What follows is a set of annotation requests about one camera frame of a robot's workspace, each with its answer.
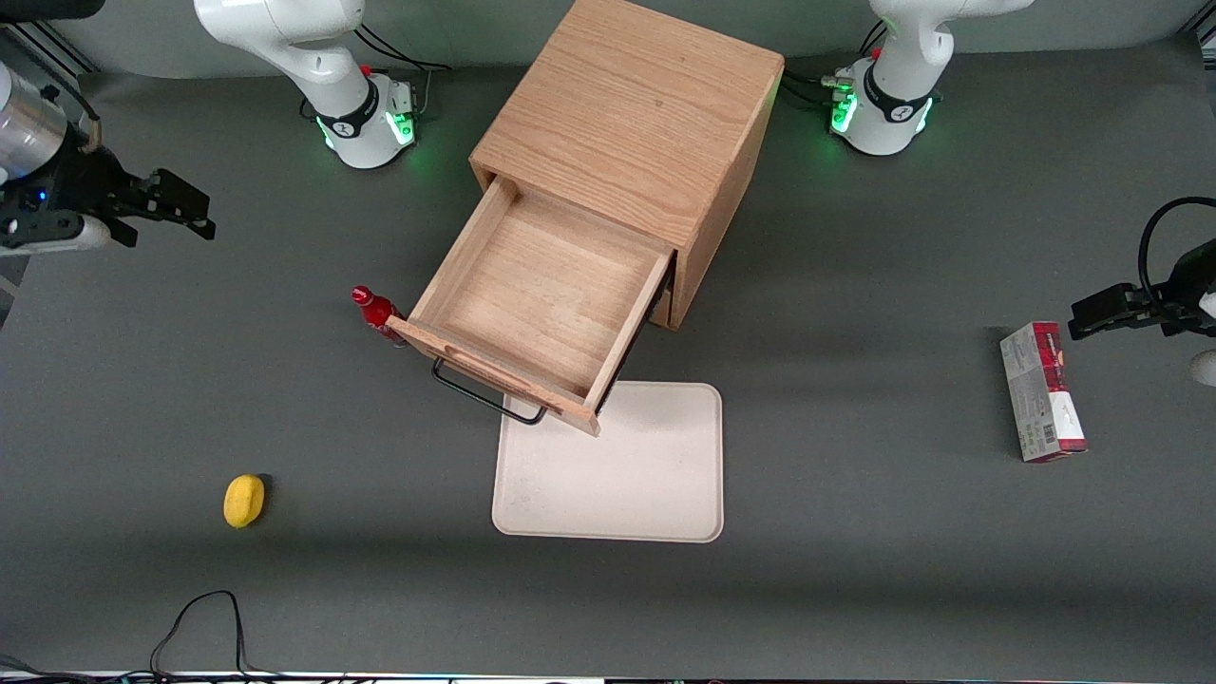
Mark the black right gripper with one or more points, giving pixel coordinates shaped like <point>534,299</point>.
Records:
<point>84,186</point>

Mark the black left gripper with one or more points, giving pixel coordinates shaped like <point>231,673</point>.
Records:
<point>1186,285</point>

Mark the oak drawer with shallow front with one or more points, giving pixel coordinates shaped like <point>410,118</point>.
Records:
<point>541,294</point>

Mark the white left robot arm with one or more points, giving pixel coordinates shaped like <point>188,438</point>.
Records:
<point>898,85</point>

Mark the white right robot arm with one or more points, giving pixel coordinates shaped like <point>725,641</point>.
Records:
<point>323,57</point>

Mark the oak drawer with tall front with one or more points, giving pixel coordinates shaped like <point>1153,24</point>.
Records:
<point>663,306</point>

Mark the oak wooden drawer cabinet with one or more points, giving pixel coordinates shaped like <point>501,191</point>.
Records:
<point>636,104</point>

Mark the grey and red carton box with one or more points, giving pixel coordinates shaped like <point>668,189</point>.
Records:
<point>1035,394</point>

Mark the red cola bottle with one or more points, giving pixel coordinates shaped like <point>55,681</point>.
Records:
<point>373,306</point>

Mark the yellow lemon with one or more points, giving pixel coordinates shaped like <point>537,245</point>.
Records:
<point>243,501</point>

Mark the beige plastic tray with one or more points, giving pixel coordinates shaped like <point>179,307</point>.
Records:
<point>627,475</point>

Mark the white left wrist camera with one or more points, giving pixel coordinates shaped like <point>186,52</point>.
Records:
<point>1206,368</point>

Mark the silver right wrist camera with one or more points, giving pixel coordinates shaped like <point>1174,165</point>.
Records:
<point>52,235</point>

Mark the aluminium frame rail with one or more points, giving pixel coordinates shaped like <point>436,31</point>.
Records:
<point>57,47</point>

